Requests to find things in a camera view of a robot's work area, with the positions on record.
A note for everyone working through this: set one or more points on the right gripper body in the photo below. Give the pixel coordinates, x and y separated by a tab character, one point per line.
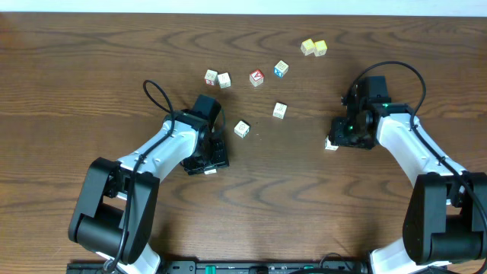
348	133

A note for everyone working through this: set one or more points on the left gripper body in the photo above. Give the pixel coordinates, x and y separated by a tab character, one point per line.
214	163

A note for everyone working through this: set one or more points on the wooden block green edge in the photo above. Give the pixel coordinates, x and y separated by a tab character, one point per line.
242	129

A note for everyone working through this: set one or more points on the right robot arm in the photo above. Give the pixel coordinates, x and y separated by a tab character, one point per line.
446	217

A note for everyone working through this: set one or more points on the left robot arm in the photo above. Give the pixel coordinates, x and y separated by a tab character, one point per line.
115	210

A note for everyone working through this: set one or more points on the red sided wooden block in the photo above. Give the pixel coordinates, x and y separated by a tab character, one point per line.
211	77

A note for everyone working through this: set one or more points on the red letter A block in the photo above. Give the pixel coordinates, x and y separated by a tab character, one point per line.
256	78

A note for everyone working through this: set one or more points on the yellow wooden block right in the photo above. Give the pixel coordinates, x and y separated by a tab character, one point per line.
320	48

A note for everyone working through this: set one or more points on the yellow wooden block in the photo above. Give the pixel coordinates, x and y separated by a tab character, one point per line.
320	48
308	47

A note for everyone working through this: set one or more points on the yellow wooden block left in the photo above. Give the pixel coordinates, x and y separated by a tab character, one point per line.
308	47

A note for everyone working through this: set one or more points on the blue sided wooden block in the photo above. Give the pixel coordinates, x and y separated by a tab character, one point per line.
281	68

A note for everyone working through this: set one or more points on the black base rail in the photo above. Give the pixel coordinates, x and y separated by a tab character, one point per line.
329	265

